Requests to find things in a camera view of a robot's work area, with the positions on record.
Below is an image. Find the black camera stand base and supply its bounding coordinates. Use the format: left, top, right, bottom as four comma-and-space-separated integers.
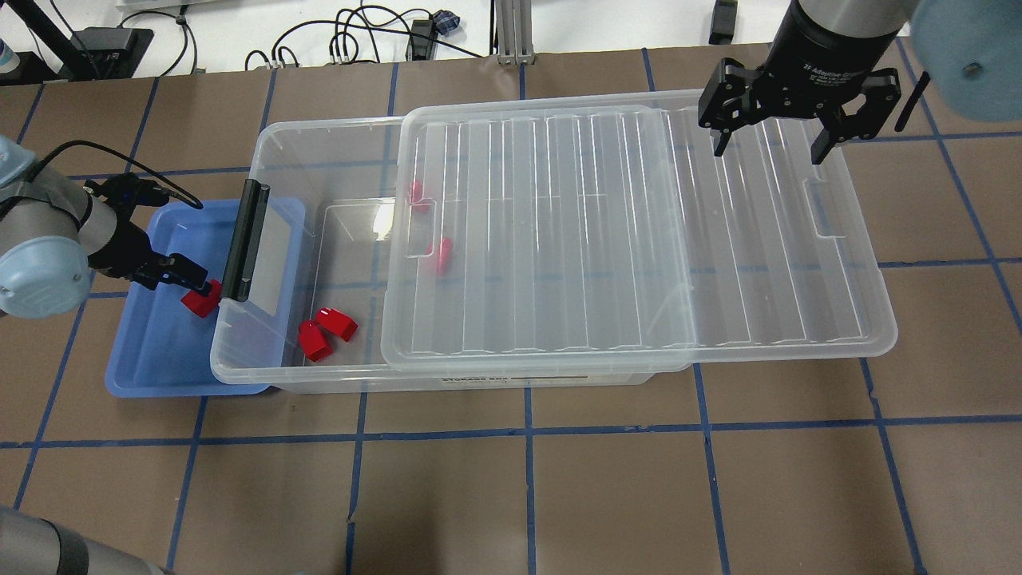
2, 1, 156, 81

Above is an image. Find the red block box far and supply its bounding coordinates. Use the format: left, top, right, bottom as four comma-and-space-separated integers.
409, 179, 430, 212

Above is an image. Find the black box handle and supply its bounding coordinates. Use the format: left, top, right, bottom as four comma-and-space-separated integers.
221, 178, 270, 303

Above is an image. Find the aluminium frame post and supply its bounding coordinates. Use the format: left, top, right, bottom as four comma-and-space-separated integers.
490, 1, 536, 66

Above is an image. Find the red block box middle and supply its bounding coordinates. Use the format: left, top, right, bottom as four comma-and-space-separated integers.
435, 236, 454, 276

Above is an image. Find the black cable bundle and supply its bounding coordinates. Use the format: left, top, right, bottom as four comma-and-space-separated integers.
244, 4, 484, 73

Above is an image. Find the blue plastic tray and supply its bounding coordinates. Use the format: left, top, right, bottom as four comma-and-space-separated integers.
105, 199, 307, 398

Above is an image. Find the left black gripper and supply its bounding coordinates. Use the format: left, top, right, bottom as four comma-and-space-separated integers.
84, 176, 210, 292

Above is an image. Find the red block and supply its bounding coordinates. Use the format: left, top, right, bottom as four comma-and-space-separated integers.
181, 278, 222, 318
297, 320, 335, 363

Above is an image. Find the clear plastic storage box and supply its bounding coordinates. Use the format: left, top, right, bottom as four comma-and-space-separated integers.
211, 105, 694, 394

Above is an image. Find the red block box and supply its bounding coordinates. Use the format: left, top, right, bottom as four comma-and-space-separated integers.
435, 236, 454, 276
409, 179, 430, 212

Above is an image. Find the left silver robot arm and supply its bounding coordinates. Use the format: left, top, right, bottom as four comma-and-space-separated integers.
1, 138, 214, 319

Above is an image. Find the clear plastic box lid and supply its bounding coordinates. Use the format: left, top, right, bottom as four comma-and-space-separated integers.
379, 89, 897, 376

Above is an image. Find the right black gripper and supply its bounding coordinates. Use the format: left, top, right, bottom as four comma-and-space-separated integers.
698, 4, 901, 166

